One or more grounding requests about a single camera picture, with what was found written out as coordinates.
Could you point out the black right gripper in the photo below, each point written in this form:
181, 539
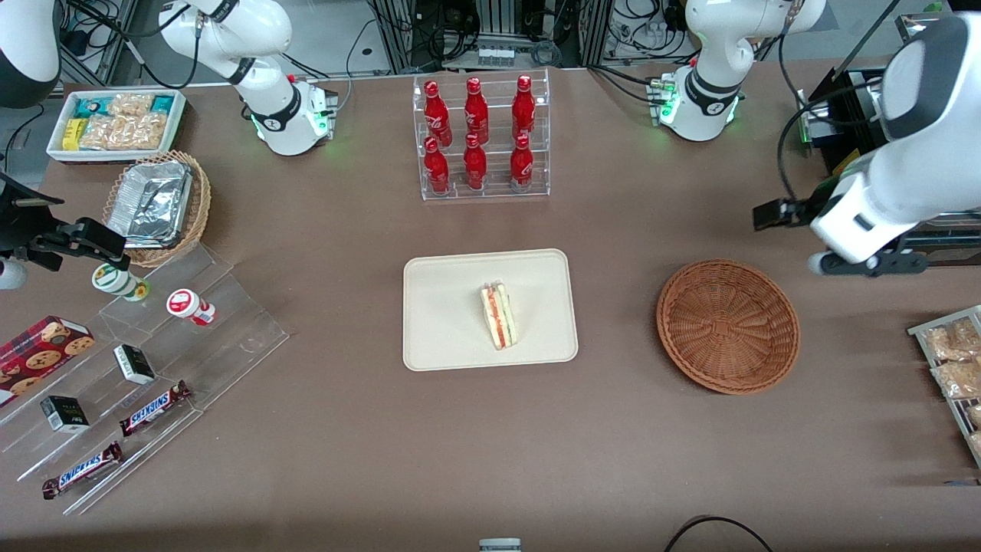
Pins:
17, 228

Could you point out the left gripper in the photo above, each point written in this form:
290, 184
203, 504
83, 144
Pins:
814, 205

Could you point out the triangular layered sandwich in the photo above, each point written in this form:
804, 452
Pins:
500, 318

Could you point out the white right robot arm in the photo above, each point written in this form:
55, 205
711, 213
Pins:
283, 123

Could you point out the grey arm base connector box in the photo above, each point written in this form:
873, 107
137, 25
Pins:
322, 107
663, 96

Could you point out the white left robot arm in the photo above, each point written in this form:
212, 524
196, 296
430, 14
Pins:
713, 92

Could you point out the tray of packaged pastries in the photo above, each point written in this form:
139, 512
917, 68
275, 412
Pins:
917, 332

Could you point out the brown wicker basket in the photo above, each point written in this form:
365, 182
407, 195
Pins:
728, 326

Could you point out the light wicker basket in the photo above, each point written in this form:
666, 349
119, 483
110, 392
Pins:
201, 207

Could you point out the cream plastic tray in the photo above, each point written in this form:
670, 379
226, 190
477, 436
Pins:
437, 322

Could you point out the green sunflower lidded cup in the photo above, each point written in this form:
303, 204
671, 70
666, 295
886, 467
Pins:
115, 280

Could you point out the silver foil pack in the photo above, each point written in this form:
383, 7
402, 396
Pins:
149, 203

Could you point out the red tartan cookie box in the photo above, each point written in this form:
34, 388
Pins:
38, 353

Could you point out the yellow snack pack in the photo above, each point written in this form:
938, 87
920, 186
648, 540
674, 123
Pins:
71, 134

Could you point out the red lidded yogurt cup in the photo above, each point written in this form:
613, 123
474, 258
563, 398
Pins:
184, 303

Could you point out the black food warmer appliance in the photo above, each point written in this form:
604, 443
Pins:
843, 115

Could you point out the clear rice cracker bag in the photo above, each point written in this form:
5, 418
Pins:
123, 132
130, 104

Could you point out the small black carton box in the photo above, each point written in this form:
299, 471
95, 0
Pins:
65, 414
134, 365

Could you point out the teal snack pack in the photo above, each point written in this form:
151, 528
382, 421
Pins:
90, 106
162, 103

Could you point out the clear nut snack bag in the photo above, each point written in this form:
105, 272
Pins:
954, 341
958, 379
976, 445
975, 415

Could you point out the white snack bin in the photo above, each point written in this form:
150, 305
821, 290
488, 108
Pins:
178, 126

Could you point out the Snickers chocolate bar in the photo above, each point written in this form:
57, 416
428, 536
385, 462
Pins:
83, 469
153, 408

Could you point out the clear acrylic tiered shelf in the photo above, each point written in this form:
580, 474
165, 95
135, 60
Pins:
237, 337

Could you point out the red cola bottle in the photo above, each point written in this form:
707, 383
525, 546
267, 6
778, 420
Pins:
522, 165
437, 115
476, 111
523, 107
437, 169
475, 165

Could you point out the clear acrylic bottle rack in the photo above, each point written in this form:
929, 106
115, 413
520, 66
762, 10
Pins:
458, 193

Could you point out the white power strip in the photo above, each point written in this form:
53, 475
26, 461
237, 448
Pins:
495, 57

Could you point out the grey metal bracket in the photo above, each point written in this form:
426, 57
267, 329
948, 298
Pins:
500, 546

